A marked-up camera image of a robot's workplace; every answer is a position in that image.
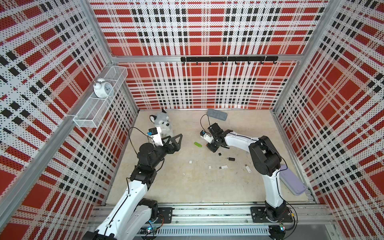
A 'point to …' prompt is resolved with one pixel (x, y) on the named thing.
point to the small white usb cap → (209, 167)
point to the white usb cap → (190, 161)
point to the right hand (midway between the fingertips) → (213, 144)
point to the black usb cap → (220, 154)
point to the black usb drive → (231, 159)
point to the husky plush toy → (163, 121)
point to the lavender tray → (293, 184)
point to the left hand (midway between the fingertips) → (179, 136)
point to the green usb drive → (198, 144)
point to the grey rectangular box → (216, 114)
